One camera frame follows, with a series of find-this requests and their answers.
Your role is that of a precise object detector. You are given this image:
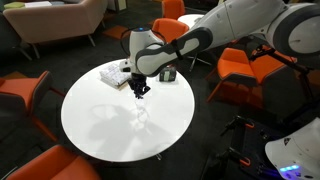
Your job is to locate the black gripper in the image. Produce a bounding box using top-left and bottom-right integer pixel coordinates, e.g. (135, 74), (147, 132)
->
(128, 73), (152, 101)

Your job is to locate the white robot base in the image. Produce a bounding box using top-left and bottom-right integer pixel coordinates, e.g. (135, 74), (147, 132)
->
(264, 114), (320, 180)

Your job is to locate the clear plastic cup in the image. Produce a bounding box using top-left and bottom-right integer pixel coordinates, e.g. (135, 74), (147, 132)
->
(132, 99), (150, 128)

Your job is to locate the wooden sticks bundle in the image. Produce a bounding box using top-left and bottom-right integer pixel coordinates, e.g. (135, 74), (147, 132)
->
(117, 79), (132, 92)

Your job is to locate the small black container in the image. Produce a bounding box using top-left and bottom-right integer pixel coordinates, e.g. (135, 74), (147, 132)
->
(158, 64), (177, 83)

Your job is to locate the metal table foot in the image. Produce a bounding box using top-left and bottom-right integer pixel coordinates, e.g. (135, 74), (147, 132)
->
(153, 152), (165, 162)

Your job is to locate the small white round table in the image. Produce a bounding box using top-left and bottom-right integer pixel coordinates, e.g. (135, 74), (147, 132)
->
(177, 13), (213, 73)

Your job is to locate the white cabinet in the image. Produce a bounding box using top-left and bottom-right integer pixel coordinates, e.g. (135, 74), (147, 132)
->
(107, 0), (129, 13)

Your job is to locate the beige sofa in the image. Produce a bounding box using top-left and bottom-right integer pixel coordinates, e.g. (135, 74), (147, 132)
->
(2, 0), (110, 60)

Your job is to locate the black robot cart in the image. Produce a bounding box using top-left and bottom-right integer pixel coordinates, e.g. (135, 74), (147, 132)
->
(199, 114), (288, 180)

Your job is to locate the white paper sheet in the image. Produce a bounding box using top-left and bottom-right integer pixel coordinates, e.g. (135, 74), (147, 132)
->
(24, 0), (53, 9)

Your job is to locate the green cushion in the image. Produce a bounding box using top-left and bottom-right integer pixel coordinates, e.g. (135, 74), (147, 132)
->
(3, 1), (26, 10)

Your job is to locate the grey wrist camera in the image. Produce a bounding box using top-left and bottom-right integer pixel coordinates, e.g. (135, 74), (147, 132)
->
(118, 59), (133, 73)

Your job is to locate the black clamp orange handle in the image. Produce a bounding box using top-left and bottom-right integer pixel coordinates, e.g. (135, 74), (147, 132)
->
(221, 114), (256, 136)
(214, 146), (252, 168)

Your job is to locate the black metal stand frame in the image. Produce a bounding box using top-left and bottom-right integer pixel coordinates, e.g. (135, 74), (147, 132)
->
(248, 43), (320, 125)

